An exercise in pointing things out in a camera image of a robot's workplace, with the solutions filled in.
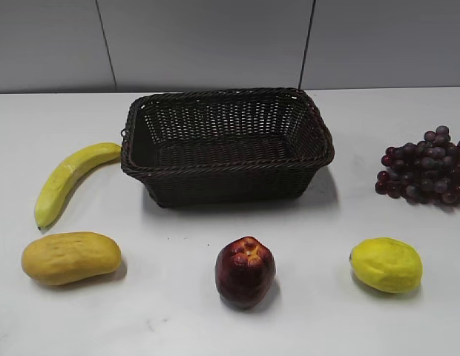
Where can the black woven basket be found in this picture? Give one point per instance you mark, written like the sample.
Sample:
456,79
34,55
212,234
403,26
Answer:
222,146

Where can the purple grape bunch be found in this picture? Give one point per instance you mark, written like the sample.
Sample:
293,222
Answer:
426,172

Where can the red apple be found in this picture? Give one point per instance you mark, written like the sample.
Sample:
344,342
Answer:
244,272

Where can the yellow banana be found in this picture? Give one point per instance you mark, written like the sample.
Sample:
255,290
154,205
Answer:
65,176

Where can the yellow lemon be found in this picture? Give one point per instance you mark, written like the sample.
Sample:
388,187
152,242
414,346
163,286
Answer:
387,265

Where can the orange-yellow mango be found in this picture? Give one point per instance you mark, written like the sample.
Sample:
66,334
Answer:
59,259

